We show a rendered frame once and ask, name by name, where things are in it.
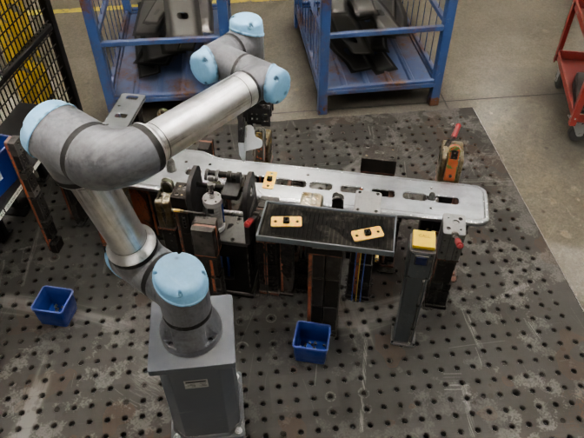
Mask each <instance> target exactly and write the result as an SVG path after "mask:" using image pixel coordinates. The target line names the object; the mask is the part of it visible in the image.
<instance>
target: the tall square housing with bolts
mask: <svg viewBox="0 0 584 438"><path fill-rule="evenodd" d="M381 202H382V193H381V192H374V191H367V190H357V191H356V193H355V205H354V210H355V211H363V212H371V213H379V214H380V211H381ZM373 256H374V255H371V254H363V253H355V252H350V258H349V265H348V274H347V275H346V277H347V278H346V280H345V281H347V282H346V284H347V286H345V287H344V288H345V289H346V291H344V293H345V298H344V300H346V299H348V300H351V301H352V300H353V302H364V301H368V298H369V296H370V295H371V294H370V293H369V291H371V287H372V285H373V283H372V281H373V278H371V271H372V265H373ZM370 283H371V284H370ZM342 296H343V295H342Z"/></svg>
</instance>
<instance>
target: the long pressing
mask: <svg viewBox="0 0 584 438"><path fill-rule="evenodd" d="M171 158H173V159H174V161H175V164H176V171H175V172H172V173H169V172H168V171H167V169H166V168H165V169H163V170H162V171H160V172H159V173H157V174H156V175H154V176H152V177H151V178H149V179H147V180H145V181H142V182H140V183H137V184H134V185H131V186H129V187H128V188H129V189H135V190H143V191H151V192H159V190H160V188H161V185H160V183H161V180H162V178H163V177H169V178H171V179H172V180H173V182H174V184H175V185H176V182H179V183H187V180H188V177H189V175H186V172H187V170H188V169H192V167H193V166H194V165H199V166H200V169H201V175H202V182H203V183H208V182H209V181H205V180H204V178H203V177H204V171H205V169H210V170H217V169H219V170H220V171H226V172H227V171H228V170H231V171H232V172H234V173H236V172H237V171H239V172H242V174H244V175H245V176H246V175H247V174H248V172H249V171H254V173H255V176H258V177H265V175H266V172H267V171H274V172H277V177H276V179H282V180H290V181H298V182H305V183H306V186H305V187H304V188H302V187H294V186H286V185H278V184H275V185H274V188H273V189H264V188H262V184H263V182H255V189H256V196H257V199H259V198H260V197H261V196H273V197H279V198H280V202H293V203H295V204H299V203H300V200H301V196H302V192H311V193H319V194H321V195H323V207H325V208H331V203H332V195H333V193H335V192H340V193H343V194H344V207H343V209H348V210H354V205H355V193H348V192H341V187H342V186H345V187H353V188H361V189H363V190H367V191H372V190H374V189H377V190H385V191H392V192H394V193H395V195H394V197H387V196H382V202H381V211H380V214H386V215H394V216H397V217H399V218H406V219H414V220H422V221H430V222H441V220H442V216H443V214H444V213H449V214H457V215H464V216H465V217H466V225H467V226H475V227H481V226H484V225H486V224H487V223H488V221H489V213H488V194H487V191H486V190H485V189H484V188H482V187H480V186H477V185H472V184H464V183H455V182H440V181H431V180H423V179H414V178H407V177H399V176H383V175H375V174H366V173H358V172H349V171H341V170H333V169H318V168H310V167H301V166H293V165H285V164H276V163H260V162H252V161H245V162H243V161H242V160H236V159H228V158H220V157H217V156H213V155H211V154H209V153H207V152H204V151H200V150H192V149H184V150H183V151H181V152H180V153H178V154H176V155H175V156H173V157H171ZM186 161H187V163H186ZM210 163H211V165H209V164H210ZM307 175H309V176H307ZM311 183H321V184H329V185H331V186H332V189H331V190H325V189H311V188H310V184H311ZM431 188H432V189H431ZM430 192H434V193H435V198H436V197H437V196H440V197H448V198H455V199H457V200H458V204H450V203H442V202H436V201H435V200H434V201H431V200H428V199H427V197H428V196H429V193H430ZM405 193H409V194H417V195H425V196H426V201H419V200H411V199H405V198H404V197H403V194H405ZM431 208H432V209H431Z"/></svg>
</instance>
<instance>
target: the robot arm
mask: <svg viewBox="0 0 584 438"><path fill-rule="evenodd" d="M189 63H190V68H191V71H192V73H193V75H194V76H195V78H196V79H197V80H198V81H199V82H200V83H203V84H206V85H209V84H212V83H216V82H217V81H218V80H221V81H220V82H218V83H216V84H214V85H212V86H211V87H209V88H207V89H206V90H204V91H202V92H200V93H199V94H197V95H195V96H192V97H191V98H190V99H188V100H186V101H185V102H183V103H180V104H179V105H177V106H175V107H174V108H173V109H170V110H168V111H166V112H165V113H163V114H161V115H160V116H158V117H156V118H154V119H153V120H151V121H149V122H147V123H145V124H144V123H133V124H131V125H130V126H128V127H126V128H123V129H114V128H111V127H109V126H108V125H106V124H104V123H101V122H100V121H98V120H96V119H95V118H94V117H92V116H89V115H88V114H86V113H84V112H82V111H81V110H79V109H78V108H77V107H76V106H75V105H73V104H71V103H66V102H64V101H61V100H49V101H45V102H43V103H40V104H38V105H37V106H36V107H35V108H34V109H33V110H32V111H31V112H30V113H29V114H28V115H27V116H26V117H25V119H24V121H23V127H22V128H21V130H20V141H21V144H22V146H23V148H24V149H25V150H26V151H27V152H28V154H29V155H30V156H32V157H35V158H36V159H38V160H39V161H40V162H41V163H42V164H43V166H44V167H45V168H46V169H47V170H48V172H49V173H50V175H51V177H52V178H53V179H54V181H55V182H56V184H57V185H59V186H60V187H62V188H64V189H70V190H71V191H72V193H73V194H74V196H75V197H76V199H77V200H78V201H79V203H80V204H81V205H82V207H83V209H84V210H85V212H86V213H87V215H88V216H89V218H90V220H91V221H92V222H93V223H94V225H95V226H96V228H97V230H98V231H99V233H100V234H101V236H102V237H103V239H104V240H105V242H106V243H107V245H106V248H105V250H106V253H104V258H105V261H106V264H107V266H108V267H109V269H110V270H111V271H112V272H113V273H114V274H115V275H117V276H118V277H120V278H122V279H124V281H126V282H127V283H129V284H130V285H132V286H133V287H134V288H136V289H137V290H139V291H140V292H142V293H143V294H144V295H146V296H147V297H148V298H149V299H151V300H152V301H153V302H155V303H157V304H158V305H159V307H160V308H161V311H162V314H163V317H162V320H161V323H160V328H159V332H160V337H161V340H162V343H163V346H164V347H165V348H166V349H167V350H168V351H169V352H170V353H171V354H173V355H176V356H180V357H184V358H191V357H197V356H200V355H204V354H206V353H208V352H209V351H210V350H211V349H212V348H213V347H214V346H215V345H216V344H217V343H218V342H219V341H220V339H221V336H222V319H221V317H220V315H219V313H218V312H217V310H216V309H215V308H214V307H213V305H212V304H211V300H210V293H209V278H208V275H207V273H206V271H205V268H204V267H203V265H202V263H201V262H200V261H199V260H198V259H197V258H196V257H194V256H193V255H191V254H188V253H183V252H182V253H181V254H177V252H174V253H173V252H171V251H170V250H168V249H166V248H165V247H164V246H163V245H162V244H161V243H160V242H159V240H158V239H157V237H156V234H155V232H154V231H153V230H152V228H151V227H149V226H147V225H145V224H142V223H141V222H140V220H139V219H138V217H137V215H136V212H135V211H134V210H133V208H132V206H131V205H130V203H129V200H128V199H127V197H126V195H125V194H124V192H123V190H122V188H126V187H129V186H131V185H134V184H137V183H140V182H142V181H145V180H147V179H149V178H151V177H152V176H154V175H156V174H157V173H159V172H160V171H162V170H163V169H165V168H166V166H167V162H168V160H169V159H170V158H171V157H173V156H175V155H176V154H178V153H180V152H181V151H183V150H184V149H186V148H188V147H189V146H190V145H192V144H193V143H195V142H197V141H199V140H200V139H202V138H203V137H205V136H206V135H208V134H209V133H211V132H212V131H214V130H216V129H218V128H219V127H221V126H222V125H224V124H225V123H227V122H228V121H230V120H231V119H233V118H235V117H236V116H237V120H238V147H239V155H240V157H241V159H242V161H243V162H245V159H246V151H247V150H252V149H259V148H261V147H262V140H261V139H260V138H258V137H256V136H255V130H254V127H253V126H254V123H255V124H261V125H262V126H269V127H270V117H271V116H272V110H274V104H278V103H280V102H281V101H282V100H283V99H284V98H285V97H286V95H287V94H288V92H289V88H290V75H289V73H288V72H287V71H286V70H284V69H282V68H280V67H278V66H276V64H274V63H269V62H266V61H264V32H263V24H262V19H261V18H260V17H259V16H258V15H257V14H254V13H252V12H240V13H236V14H234V15H233V16H232V17H231V18H230V20H229V32H227V33H225V34H224V35H223V36H220V37H219V38H217V39H216V40H214V41H213V42H211V43H209V44H207V45H203V46H202V47H201V48H200V49H199V50H198V51H196V52H195V53H193V54H192V56H191V58H190V61H189ZM266 121H268V122H266ZM246 122H247V124H248V125H247V126H246ZM246 128H247V129H246ZM246 133H247V137H246Z"/></svg>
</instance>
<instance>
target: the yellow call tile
mask: <svg viewBox="0 0 584 438"><path fill-rule="evenodd" d="M412 248H414V249H427V250H435V232H432V231H425V230H417V229H414V230H413V241H412Z"/></svg>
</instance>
